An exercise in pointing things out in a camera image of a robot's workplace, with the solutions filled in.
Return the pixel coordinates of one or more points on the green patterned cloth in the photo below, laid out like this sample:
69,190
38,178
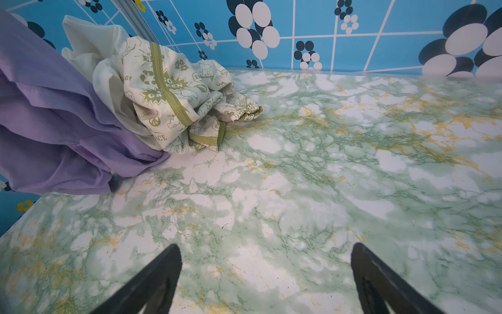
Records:
185,106

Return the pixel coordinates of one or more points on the left back aluminium corner post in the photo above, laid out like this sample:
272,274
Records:
134,18

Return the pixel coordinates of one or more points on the white cloth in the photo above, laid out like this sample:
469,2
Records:
95,53

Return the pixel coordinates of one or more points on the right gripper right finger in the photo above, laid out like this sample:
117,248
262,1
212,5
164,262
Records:
381,290

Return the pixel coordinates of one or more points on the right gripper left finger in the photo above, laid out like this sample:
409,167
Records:
152,290

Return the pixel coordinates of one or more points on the purple cloth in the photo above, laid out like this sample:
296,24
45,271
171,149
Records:
56,134

